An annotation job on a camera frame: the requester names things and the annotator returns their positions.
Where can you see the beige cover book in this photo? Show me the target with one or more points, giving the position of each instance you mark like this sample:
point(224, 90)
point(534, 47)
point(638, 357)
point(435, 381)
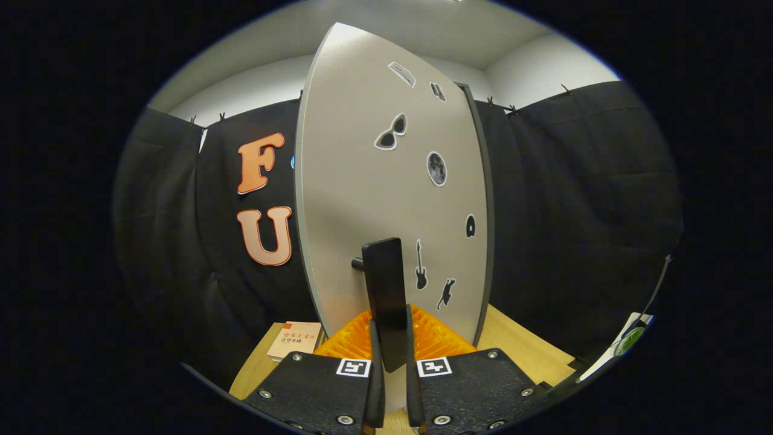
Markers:
point(293, 341)

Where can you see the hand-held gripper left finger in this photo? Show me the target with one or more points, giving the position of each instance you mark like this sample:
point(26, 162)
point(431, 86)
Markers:
point(375, 399)

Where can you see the white sheet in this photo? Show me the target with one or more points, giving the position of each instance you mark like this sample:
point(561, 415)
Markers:
point(604, 362)

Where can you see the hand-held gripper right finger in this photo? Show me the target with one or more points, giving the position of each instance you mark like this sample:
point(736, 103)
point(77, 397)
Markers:
point(413, 393)

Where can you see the green round object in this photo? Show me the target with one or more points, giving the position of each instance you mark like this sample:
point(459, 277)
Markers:
point(630, 341)

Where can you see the black backdrop cloth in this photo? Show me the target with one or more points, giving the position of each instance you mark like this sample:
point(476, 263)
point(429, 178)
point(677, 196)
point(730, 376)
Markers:
point(574, 241)

